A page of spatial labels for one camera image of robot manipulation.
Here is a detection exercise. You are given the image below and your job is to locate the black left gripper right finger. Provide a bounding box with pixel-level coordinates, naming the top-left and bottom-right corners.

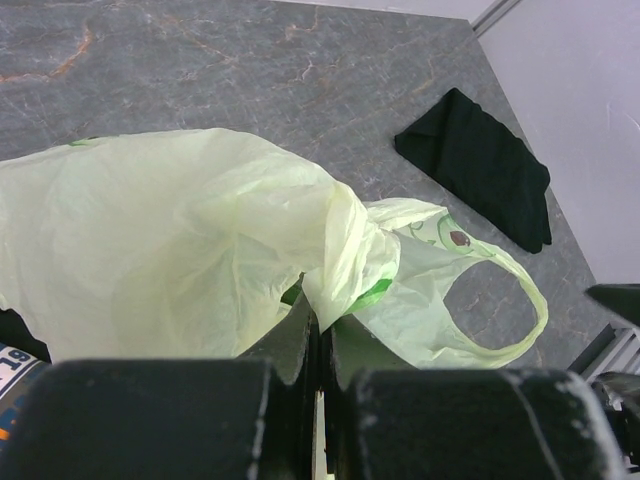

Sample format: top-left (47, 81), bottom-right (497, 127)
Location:
top-left (321, 319), bottom-right (628, 479)

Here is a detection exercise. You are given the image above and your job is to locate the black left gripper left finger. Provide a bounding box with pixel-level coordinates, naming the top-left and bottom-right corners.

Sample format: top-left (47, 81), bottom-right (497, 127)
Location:
top-left (1, 296), bottom-right (318, 479)

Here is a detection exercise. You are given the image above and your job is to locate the green lime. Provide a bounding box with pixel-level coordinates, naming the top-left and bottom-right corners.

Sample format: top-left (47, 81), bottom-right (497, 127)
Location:
top-left (280, 284), bottom-right (302, 306)

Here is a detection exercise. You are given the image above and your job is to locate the light green plastic bag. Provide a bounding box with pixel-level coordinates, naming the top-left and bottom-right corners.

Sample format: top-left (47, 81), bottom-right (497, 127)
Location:
top-left (1, 128), bottom-right (549, 369)

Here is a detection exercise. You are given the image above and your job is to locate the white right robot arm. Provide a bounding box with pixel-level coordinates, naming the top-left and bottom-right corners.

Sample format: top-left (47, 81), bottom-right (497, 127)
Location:
top-left (586, 283), bottom-right (640, 328)

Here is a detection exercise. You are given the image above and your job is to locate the black folded cloth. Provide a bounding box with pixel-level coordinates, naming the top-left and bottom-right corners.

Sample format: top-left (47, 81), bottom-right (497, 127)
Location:
top-left (394, 88), bottom-right (552, 254)

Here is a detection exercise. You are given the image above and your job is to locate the aluminium corner frame rail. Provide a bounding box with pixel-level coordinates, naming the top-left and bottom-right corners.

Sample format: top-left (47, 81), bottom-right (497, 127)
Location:
top-left (471, 0), bottom-right (520, 37)

